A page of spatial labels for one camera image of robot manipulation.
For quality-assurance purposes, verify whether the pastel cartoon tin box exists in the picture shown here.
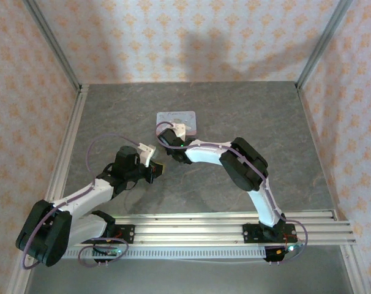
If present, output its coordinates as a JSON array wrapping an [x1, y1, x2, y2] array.
[[156, 109, 198, 138]]

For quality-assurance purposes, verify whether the left controller circuit board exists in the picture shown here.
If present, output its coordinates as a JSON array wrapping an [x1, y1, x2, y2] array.
[[92, 244, 122, 257]]

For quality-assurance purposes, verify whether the controller circuit board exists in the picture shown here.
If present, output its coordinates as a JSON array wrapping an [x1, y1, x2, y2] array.
[[275, 241, 306, 257], [92, 244, 122, 257]]

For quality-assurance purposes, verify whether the right controller circuit board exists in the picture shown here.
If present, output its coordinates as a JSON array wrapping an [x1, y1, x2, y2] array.
[[275, 241, 306, 257]]

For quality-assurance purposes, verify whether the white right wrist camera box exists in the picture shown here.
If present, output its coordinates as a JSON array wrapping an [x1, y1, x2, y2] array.
[[169, 121, 187, 139]]

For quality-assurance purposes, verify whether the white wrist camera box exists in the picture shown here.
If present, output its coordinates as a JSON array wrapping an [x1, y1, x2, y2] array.
[[169, 121, 187, 139], [138, 143, 158, 168]]

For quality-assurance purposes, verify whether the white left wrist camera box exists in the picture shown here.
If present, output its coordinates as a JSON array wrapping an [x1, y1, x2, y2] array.
[[138, 143, 158, 168]]

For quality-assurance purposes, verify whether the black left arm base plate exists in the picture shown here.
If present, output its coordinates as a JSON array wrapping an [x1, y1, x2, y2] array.
[[90, 224, 135, 245]]

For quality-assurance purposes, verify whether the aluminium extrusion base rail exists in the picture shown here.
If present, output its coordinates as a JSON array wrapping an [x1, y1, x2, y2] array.
[[59, 209, 357, 249]]

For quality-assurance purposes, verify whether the aluminium side rail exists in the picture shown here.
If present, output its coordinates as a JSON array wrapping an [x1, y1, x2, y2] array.
[[7, 85, 90, 294], [295, 81, 371, 294]]

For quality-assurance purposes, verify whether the slotted grey cable duct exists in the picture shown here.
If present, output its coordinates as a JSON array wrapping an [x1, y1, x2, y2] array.
[[62, 247, 268, 260]]

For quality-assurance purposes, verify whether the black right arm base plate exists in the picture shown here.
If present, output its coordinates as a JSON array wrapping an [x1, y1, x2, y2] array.
[[242, 222, 298, 244]]

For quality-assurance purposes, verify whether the aluminium frame post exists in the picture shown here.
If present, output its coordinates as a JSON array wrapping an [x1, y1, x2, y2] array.
[[295, 0, 353, 90], [22, 0, 83, 90]]

